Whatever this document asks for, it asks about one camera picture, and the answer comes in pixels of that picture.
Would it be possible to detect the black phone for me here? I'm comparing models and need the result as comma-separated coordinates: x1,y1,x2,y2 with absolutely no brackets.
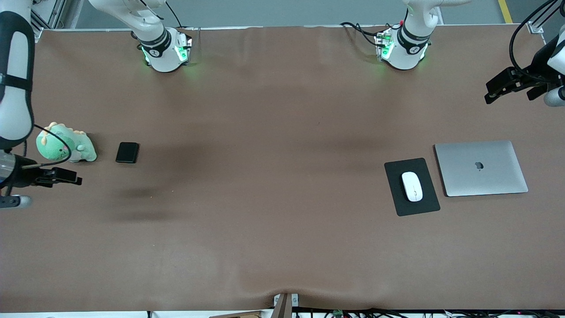
116,142,140,164

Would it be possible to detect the white computer mouse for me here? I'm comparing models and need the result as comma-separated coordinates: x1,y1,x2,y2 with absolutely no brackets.
401,171,423,202

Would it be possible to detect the black mouse pad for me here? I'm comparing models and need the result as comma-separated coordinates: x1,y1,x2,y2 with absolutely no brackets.
384,158,441,217

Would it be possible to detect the green dinosaur plush toy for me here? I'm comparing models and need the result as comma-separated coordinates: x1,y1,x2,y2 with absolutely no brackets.
36,122,98,163

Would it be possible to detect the silver closed laptop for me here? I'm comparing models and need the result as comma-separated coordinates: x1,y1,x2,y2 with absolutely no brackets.
434,140,529,197

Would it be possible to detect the brown table cover mat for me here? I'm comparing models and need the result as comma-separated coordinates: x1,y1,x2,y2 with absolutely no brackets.
0,24,565,312

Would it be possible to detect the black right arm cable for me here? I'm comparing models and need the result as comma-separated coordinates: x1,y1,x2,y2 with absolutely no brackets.
20,125,72,169

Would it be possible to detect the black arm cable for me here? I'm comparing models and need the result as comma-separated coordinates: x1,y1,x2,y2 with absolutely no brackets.
509,0,565,83
20,125,72,169

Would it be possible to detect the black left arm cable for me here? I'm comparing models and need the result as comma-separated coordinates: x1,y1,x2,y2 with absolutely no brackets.
509,0,565,83

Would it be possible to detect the black base cable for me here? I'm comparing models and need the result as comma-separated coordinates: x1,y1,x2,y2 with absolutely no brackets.
340,22,389,47
166,0,187,30

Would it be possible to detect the aluminium frame structure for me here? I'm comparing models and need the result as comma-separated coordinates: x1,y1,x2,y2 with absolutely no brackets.
30,0,84,32

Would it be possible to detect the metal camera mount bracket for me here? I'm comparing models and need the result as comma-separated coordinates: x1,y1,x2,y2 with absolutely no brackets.
273,293,299,318

